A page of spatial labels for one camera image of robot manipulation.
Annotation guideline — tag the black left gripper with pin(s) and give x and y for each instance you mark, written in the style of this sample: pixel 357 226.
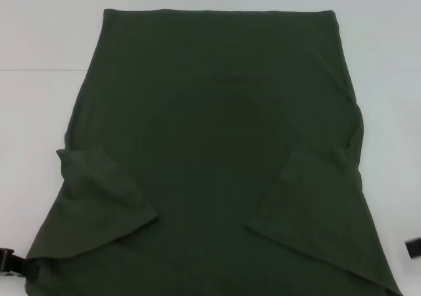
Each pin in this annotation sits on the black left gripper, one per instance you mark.
pixel 8 261

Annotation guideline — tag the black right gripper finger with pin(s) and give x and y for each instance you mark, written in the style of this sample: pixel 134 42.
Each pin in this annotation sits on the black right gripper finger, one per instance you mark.
pixel 415 250

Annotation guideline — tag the dark green t-shirt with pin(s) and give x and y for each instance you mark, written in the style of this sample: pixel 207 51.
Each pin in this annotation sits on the dark green t-shirt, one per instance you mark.
pixel 210 112

